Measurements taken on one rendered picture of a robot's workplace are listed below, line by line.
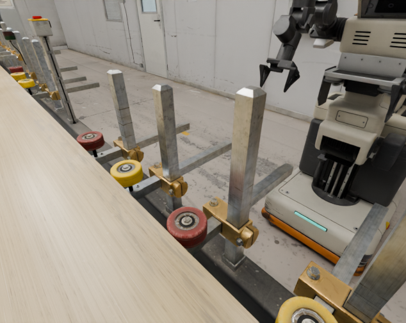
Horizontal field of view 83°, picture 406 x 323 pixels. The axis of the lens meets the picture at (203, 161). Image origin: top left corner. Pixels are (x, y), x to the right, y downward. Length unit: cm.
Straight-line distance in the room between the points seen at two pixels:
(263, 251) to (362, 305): 114
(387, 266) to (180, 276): 28
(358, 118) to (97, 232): 108
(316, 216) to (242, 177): 107
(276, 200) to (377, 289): 114
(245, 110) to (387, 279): 29
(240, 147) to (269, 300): 37
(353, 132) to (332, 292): 83
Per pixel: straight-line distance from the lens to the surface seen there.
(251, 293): 63
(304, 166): 171
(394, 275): 40
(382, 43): 115
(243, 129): 39
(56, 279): 47
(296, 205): 149
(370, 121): 120
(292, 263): 157
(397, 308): 167
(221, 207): 57
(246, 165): 42
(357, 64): 115
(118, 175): 61
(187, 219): 46
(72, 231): 52
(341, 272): 54
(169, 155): 62
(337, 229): 145
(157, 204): 81
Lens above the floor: 125
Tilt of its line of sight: 34 degrees down
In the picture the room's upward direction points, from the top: 1 degrees counter-clockwise
